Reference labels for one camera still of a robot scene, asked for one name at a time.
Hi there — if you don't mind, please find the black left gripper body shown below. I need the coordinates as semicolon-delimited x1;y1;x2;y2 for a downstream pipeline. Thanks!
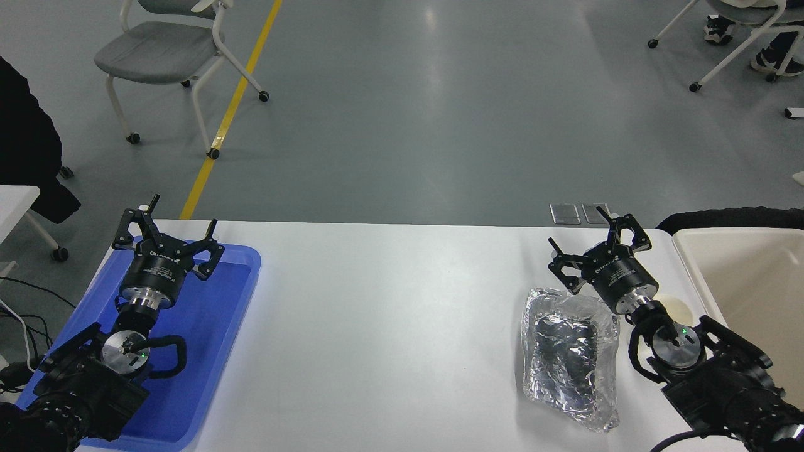
119;236;194;302

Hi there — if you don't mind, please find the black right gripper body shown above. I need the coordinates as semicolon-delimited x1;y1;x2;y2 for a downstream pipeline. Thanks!
584;245;658;302

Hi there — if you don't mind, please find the white paper cup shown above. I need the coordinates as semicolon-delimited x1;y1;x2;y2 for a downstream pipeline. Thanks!
658;294;696;328

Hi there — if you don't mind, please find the blue plastic tray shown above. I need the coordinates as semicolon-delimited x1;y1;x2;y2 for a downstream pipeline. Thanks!
16;237;262;451

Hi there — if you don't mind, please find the silver foil tray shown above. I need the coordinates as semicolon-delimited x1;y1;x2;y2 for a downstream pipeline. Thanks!
520;287;621;434

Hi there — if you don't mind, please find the large pale bin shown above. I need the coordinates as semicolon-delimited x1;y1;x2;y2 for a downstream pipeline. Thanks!
672;227;804;409

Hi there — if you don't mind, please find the person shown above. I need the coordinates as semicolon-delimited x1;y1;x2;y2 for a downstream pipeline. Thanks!
0;56;81;225
703;14;804;79

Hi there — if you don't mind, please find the black floor cable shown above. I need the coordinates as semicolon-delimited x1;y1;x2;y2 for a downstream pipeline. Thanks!
0;276;77;377

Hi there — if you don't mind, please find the white floor cable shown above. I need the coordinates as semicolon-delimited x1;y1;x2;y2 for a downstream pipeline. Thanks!
0;298;37;372

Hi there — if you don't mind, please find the grey seat white-frame chair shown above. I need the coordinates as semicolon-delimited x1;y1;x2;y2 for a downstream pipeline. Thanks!
94;0;271;159

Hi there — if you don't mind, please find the white-frame wheeled chair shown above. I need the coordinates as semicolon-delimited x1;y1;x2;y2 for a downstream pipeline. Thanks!
648;0;804;93

